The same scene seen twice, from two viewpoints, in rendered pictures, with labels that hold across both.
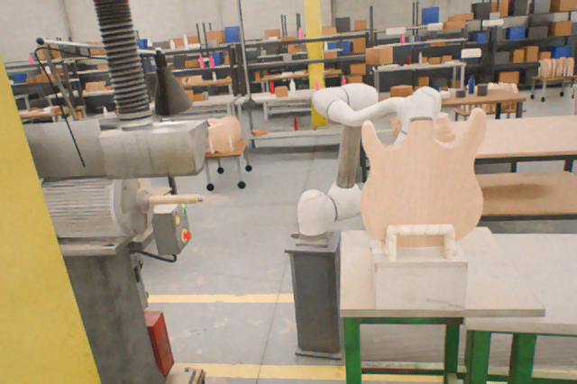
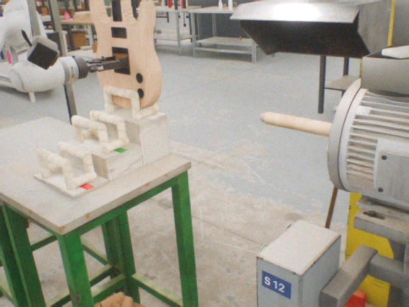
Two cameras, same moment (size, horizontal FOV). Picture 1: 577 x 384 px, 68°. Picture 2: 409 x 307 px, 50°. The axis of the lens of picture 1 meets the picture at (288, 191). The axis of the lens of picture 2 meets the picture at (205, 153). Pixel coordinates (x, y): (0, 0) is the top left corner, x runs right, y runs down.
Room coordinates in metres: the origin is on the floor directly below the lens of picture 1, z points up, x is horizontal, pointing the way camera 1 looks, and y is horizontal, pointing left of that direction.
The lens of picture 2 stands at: (2.42, 0.77, 1.61)
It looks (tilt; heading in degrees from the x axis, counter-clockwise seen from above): 23 degrees down; 214
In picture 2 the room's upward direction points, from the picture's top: 4 degrees counter-clockwise
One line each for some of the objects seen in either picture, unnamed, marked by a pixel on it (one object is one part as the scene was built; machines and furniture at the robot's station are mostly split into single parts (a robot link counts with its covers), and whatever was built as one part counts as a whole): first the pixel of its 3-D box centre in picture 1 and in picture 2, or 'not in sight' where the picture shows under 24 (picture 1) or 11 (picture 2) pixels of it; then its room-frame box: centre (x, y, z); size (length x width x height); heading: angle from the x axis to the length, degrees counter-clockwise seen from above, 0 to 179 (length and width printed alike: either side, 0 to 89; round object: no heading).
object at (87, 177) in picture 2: not in sight; (82, 179); (1.52, -0.35, 0.96); 0.11 x 0.03 x 0.03; 171
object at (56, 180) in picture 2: not in sight; (70, 178); (1.50, -0.44, 0.94); 0.27 x 0.15 x 0.01; 81
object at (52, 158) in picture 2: not in sight; (53, 158); (1.54, -0.45, 1.04); 0.20 x 0.03 x 0.03; 80
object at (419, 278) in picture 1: (416, 274); (132, 133); (1.19, -0.39, 1.02); 0.27 x 0.15 x 0.17; 81
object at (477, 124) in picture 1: (470, 128); (100, 10); (1.15, -0.51, 1.49); 0.07 x 0.04 x 0.10; 80
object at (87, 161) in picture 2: not in sight; (89, 167); (1.48, -0.35, 0.99); 0.03 x 0.03 x 0.09
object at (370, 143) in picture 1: (374, 136); (144, 13); (1.20, -0.26, 1.48); 0.07 x 0.04 x 0.09; 80
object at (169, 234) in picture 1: (156, 235); (335, 304); (1.74, 0.60, 0.99); 0.24 x 0.21 x 0.26; 81
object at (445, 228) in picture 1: (419, 230); not in sight; (1.15, -0.38, 1.20); 0.20 x 0.03 x 0.03; 80
